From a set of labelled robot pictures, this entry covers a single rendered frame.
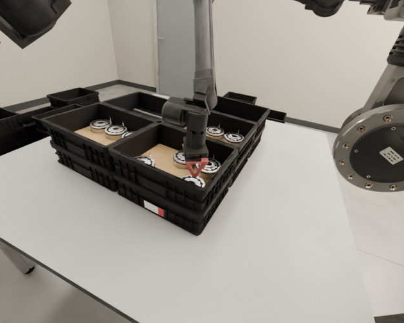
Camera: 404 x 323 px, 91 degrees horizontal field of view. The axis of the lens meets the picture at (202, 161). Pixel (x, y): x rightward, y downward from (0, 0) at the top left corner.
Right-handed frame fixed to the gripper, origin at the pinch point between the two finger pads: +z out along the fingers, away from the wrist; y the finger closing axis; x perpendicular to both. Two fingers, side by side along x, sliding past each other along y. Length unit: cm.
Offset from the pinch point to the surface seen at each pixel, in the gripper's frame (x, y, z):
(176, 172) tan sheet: -4.7, -12.0, 10.2
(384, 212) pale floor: 198, -46, 93
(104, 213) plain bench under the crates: -31.8, -4.8, 23.4
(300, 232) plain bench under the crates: 41.6, 11.4, 23.5
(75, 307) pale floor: -58, -3, 93
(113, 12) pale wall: -102, -453, -49
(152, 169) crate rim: -13.0, -1.0, 0.6
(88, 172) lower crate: -42, -24, 18
